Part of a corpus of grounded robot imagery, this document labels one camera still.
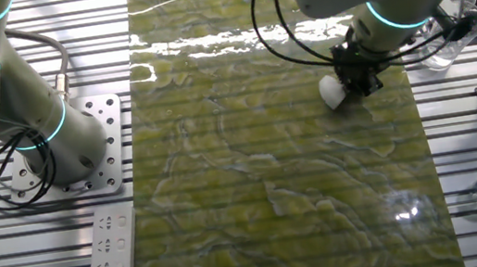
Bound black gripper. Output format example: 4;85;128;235
329;33;395;102

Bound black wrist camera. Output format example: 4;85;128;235
446;14;477;43

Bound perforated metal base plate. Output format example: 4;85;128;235
0;91;134;209

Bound white power strip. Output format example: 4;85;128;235
73;202;144;267

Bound white sponge block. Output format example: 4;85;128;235
317;71;351;112

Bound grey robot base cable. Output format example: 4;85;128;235
1;20;76;110

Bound black camera cable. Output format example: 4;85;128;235
273;0;477;82

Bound black base cable bundle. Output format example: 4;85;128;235
0;124;65;213

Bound green marble pattern mat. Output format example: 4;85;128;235
91;0;467;267

